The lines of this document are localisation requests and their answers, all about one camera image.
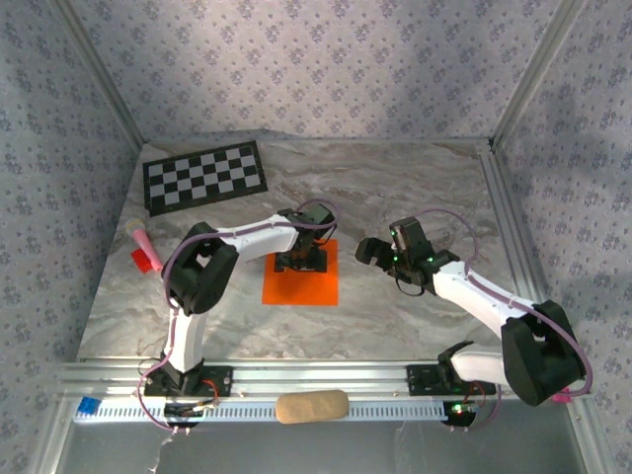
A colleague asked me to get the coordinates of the orange paper sheet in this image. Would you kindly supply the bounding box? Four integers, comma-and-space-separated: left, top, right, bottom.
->
261, 238, 341, 308

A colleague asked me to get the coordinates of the black and white checkerboard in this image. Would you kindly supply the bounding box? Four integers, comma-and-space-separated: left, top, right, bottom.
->
141, 140, 269, 218

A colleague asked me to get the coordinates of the tan cork oval pad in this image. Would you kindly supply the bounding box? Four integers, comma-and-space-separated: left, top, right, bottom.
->
275, 389, 351, 426

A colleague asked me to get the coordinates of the red block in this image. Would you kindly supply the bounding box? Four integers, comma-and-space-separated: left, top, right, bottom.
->
130, 248, 154, 275

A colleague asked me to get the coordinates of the black right controller board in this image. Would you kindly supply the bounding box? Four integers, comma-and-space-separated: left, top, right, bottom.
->
442, 400, 481, 428

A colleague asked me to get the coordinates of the black controller board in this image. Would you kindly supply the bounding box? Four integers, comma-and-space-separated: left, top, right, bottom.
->
442, 400, 481, 428
164, 402, 221, 429

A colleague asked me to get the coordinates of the black left controller board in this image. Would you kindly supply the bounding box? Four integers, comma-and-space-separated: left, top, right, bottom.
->
164, 402, 221, 429

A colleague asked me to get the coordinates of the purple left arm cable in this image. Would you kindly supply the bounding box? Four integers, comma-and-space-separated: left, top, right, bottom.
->
135, 197, 343, 435

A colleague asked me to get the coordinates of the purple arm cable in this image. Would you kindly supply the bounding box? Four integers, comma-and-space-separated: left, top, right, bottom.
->
135, 197, 343, 435
417, 206, 594, 435

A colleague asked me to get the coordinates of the aluminium side rail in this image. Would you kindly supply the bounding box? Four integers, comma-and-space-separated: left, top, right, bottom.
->
476, 142, 552, 317

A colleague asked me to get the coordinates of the long aluminium mounting rail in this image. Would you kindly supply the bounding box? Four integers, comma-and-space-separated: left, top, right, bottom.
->
53, 358, 592, 401

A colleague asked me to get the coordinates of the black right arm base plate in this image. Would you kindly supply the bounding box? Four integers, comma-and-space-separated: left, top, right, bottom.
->
405, 363, 498, 397

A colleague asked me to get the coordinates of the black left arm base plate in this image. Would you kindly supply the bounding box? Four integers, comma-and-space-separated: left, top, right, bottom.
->
142, 364, 234, 399

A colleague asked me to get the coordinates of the white slotted cable duct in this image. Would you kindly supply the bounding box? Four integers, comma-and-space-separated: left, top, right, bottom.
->
72, 398, 453, 424

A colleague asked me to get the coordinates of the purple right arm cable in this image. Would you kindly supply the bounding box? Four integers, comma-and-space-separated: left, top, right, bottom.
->
417, 206, 594, 435

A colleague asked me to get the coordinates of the aluminium frame post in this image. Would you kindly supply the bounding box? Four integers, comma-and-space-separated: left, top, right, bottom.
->
48, 0, 148, 152
491, 0, 590, 152

